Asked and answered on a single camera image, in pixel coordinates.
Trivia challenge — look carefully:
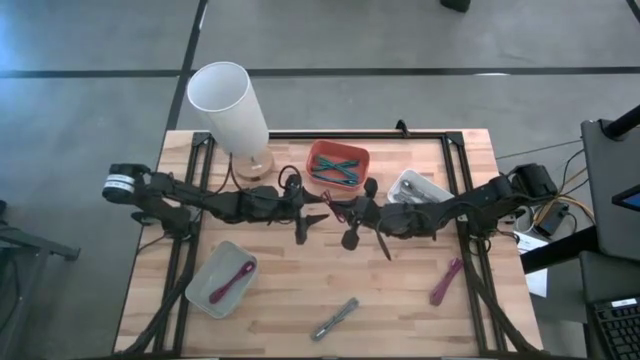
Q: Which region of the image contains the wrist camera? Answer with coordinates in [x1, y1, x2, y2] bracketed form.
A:
[249, 187, 280, 209]
[384, 209, 414, 235]

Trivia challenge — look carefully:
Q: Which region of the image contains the small black box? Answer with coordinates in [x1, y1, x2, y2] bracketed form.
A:
[533, 202, 570, 239]

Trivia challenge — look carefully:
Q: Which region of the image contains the black post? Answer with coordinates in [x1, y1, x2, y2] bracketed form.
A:
[601, 103, 640, 141]

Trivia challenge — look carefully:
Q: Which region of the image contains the orange plastic bin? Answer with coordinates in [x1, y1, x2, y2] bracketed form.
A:
[304, 139, 372, 192]

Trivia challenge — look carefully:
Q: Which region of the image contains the black keyboard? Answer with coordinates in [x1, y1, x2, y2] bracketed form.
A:
[584, 295, 640, 360]

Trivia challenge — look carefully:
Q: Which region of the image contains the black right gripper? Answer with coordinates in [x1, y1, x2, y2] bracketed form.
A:
[327, 177, 420, 252]

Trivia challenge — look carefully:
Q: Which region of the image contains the black diagonal bar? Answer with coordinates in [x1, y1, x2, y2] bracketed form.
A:
[519, 224, 601, 275]

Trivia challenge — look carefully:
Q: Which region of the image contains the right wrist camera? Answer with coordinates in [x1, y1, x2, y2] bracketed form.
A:
[384, 209, 414, 235]

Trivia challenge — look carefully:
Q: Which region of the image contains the grey side desk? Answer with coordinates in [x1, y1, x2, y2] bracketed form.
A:
[579, 118, 640, 262]

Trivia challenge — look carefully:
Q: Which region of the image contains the white paper sheet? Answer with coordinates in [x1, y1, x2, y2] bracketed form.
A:
[514, 230, 550, 300]

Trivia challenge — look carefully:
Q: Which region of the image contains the tablet with blue screen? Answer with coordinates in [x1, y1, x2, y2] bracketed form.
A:
[611, 183, 640, 213]

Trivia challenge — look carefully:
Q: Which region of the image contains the white plastic bin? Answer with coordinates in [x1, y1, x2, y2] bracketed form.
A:
[184, 239, 259, 320]
[387, 168, 456, 206]

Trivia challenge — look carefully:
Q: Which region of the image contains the maroon spoon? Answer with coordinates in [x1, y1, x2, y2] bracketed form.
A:
[208, 260, 257, 305]

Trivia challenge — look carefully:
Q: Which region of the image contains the black object on floor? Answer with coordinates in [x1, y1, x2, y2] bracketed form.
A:
[439, 0, 472, 14]

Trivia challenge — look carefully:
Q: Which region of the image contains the grey utensil bottom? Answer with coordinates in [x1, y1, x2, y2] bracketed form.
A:
[310, 296, 360, 343]

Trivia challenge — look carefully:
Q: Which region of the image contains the maroon utensil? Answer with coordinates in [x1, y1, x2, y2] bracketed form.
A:
[428, 257, 465, 307]

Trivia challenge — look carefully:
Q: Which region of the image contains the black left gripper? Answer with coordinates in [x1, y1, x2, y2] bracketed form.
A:
[232, 173, 332, 246]

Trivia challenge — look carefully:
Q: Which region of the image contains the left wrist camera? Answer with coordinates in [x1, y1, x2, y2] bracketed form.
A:
[249, 187, 280, 209]

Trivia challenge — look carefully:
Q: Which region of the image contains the white shade wooden base lamp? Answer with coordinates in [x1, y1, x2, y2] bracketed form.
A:
[186, 60, 276, 182]

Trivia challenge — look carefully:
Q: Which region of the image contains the black floor stand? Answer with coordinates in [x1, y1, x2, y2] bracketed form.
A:
[0, 199, 81, 360]

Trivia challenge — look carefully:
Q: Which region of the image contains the yellow and black wire bundle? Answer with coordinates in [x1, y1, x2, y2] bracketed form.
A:
[529, 147, 596, 226]

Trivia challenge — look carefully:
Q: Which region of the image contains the black aluminium table frame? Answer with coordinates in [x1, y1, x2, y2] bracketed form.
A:
[113, 130, 549, 357]

